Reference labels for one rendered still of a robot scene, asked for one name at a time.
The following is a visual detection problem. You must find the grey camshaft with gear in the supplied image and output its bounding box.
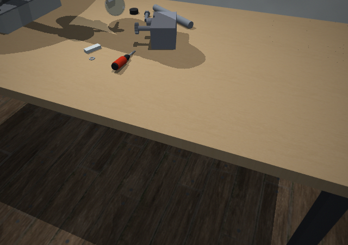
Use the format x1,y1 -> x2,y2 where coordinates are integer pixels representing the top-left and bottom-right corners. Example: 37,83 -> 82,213
105,0 -> 125,16

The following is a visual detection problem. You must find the red and black screwdriver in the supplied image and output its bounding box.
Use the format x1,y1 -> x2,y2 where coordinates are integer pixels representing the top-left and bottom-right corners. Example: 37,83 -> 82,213
111,51 -> 135,70

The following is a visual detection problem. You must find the grey hex bolt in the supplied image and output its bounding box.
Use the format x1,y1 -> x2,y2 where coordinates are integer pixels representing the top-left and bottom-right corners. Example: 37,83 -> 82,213
144,10 -> 150,22

